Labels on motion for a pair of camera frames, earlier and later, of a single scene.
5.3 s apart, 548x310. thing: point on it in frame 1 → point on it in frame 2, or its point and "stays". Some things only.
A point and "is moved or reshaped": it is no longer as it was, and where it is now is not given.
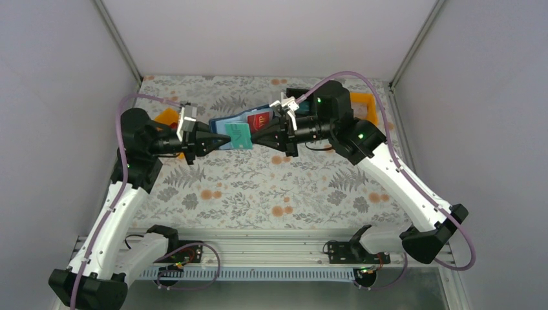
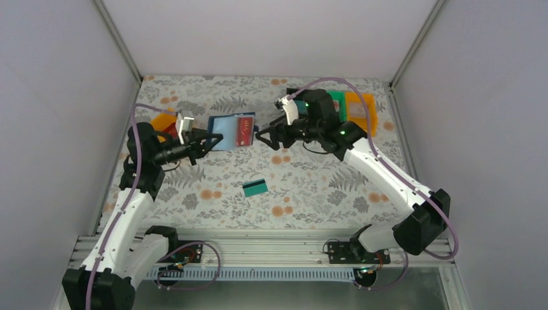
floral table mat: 239,186 stays
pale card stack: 360,110 stays
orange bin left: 167,117 stays
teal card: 240,135 → 254,187
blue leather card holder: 218,124 is moved or reshaped
